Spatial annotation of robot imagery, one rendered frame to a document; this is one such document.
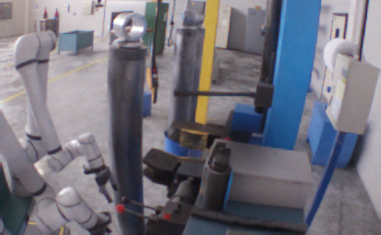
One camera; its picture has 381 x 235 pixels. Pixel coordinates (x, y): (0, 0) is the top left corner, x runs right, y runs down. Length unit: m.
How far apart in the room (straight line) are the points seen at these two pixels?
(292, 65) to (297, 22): 0.20
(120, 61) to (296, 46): 0.84
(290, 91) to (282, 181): 0.47
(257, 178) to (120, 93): 0.83
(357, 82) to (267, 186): 0.82
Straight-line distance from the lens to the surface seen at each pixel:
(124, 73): 1.46
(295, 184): 1.02
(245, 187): 1.02
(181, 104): 2.83
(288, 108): 1.33
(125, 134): 1.57
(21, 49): 1.30
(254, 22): 11.45
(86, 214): 1.03
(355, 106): 1.60
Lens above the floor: 1.71
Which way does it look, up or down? 20 degrees down
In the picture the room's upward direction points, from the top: 6 degrees clockwise
